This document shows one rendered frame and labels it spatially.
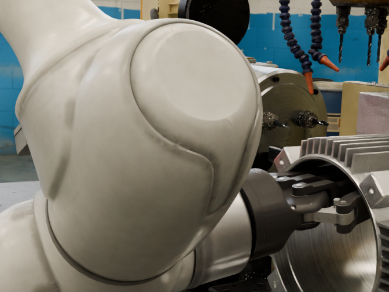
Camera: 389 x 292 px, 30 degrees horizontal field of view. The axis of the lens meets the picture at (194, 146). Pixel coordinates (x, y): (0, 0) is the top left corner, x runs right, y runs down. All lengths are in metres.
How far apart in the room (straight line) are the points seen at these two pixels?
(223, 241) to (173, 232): 0.17
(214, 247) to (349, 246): 0.26
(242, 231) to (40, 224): 0.16
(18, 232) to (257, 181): 0.20
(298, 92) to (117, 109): 1.21
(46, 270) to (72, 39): 0.16
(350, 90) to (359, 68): 6.51
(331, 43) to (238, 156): 7.45
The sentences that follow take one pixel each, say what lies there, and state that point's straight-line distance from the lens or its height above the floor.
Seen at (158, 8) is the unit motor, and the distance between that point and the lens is 1.80.
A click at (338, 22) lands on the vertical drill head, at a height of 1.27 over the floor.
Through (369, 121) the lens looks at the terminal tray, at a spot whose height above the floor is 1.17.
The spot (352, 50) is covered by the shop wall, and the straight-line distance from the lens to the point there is 7.97.
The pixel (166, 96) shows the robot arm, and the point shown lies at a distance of 0.35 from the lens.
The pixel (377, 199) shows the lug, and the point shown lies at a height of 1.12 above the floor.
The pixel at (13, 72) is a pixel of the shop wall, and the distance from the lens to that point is 6.68.
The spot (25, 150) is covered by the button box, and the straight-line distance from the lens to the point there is 1.34.
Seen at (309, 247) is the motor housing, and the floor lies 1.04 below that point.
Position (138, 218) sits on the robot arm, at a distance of 0.39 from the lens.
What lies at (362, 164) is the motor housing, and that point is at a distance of 0.64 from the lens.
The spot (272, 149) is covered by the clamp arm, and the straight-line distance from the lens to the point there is 1.38.
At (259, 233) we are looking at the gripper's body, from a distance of 0.59.
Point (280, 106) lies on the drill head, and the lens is 1.53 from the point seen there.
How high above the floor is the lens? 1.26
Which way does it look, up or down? 10 degrees down
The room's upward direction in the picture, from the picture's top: 2 degrees clockwise
